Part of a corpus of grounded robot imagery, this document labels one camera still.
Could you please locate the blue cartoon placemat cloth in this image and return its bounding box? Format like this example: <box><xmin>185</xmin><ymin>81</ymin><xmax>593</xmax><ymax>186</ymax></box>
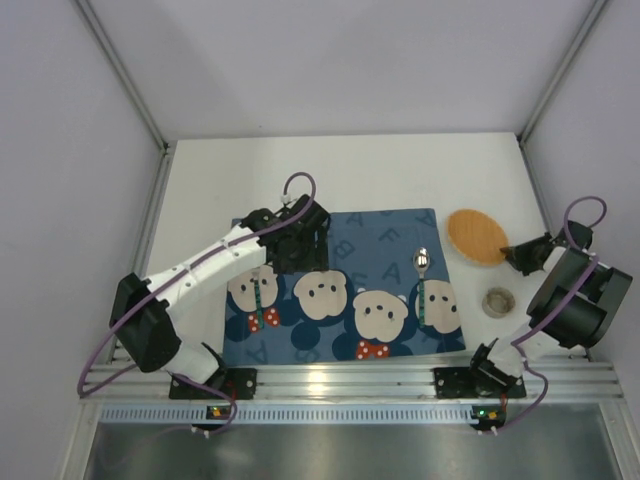
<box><xmin>223</xmin><ymin>208</ymin><xmax>465</xmax><ymax>366</ymax></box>

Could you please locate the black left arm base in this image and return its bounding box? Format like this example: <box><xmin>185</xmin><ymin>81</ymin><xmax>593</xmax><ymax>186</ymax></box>
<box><xmin>169</xmin><ymin>367</ymin><xmax>257</xmax><ymax>400</ymax></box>

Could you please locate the left aluminium frame post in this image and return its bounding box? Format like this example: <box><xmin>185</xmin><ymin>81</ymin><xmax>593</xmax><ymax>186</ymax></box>
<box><xmin>70</xmin><ymin>0</ymin><xmax>168</xmax><ymax>151</ymax></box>

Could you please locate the slotted grey cable duct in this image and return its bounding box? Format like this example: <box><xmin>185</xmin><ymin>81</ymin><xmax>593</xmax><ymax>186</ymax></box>
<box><xmin>100</xmin><ymin>403</ymin><xmax>504</xmax><ymax>425</ymax></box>

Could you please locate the small clear glass cup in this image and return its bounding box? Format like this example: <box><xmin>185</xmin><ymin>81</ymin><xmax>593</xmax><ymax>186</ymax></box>
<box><xmin>482</xmin><ymin>287</ymin><xmax>515</xmax><ymax>318</ymax></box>

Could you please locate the aluminium mounting rail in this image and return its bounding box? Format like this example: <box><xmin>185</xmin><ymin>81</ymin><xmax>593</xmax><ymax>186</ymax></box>
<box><xmin>81</xmin><ymin>356</ymin><xmax>623</xmax><ymax>402</ymax></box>

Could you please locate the aluminium frame post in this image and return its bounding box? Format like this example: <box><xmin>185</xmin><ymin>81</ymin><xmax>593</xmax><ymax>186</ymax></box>
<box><xmin>517</xmin><ymin>0</ymin><xmax>612</xmax><ymax>146</ymax></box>
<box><xmin>70</xmin><ymin>0</ymin><xmax>168</xmax><ymax>151</ymax></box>

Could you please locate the metal fork patterned handle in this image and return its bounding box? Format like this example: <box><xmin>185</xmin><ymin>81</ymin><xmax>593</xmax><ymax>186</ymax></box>
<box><xmin>252</xmin><ymin>269</ymin><xmax>264</xmax><ymax>331</ymax></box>

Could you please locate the round wooden plate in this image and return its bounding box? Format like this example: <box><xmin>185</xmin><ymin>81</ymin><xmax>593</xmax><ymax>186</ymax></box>
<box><xmin>446</xmin><ymin>209</ymin><xmax>509</xmax><ymax>267</ymax></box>

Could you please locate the metal spoon patterned handle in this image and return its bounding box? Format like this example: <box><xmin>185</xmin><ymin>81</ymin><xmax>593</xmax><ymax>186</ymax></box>
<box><xmin>413</xmin><ymin>247</ymin><xmax>431</xmax><ymax>328</ymax></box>

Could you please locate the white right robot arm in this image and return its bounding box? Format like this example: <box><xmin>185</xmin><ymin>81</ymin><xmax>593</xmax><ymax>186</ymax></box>
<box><xmin>470</xmin><ymin>220</ymin><xmax>633</xmax><ymax>397</ymax></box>

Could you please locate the right aluminium frame post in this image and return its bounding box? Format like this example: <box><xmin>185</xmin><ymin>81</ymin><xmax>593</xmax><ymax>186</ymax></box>
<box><xmin>517</xmin><ymin>0</ymin><xmax>612</xmax><ymax>146</ymax></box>

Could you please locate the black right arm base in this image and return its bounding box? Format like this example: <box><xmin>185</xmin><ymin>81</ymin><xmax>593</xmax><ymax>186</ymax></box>
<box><xmin>433</xmin><ymin>344</ymin><xmax>526</xmax><ymax>400</ymax></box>

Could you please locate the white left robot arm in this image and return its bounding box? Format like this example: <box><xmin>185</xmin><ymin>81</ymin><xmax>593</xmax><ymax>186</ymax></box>
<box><xmin>110</xmin><ymin>195</ymin><xmax>331</xmax><ymax>387</ymax></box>

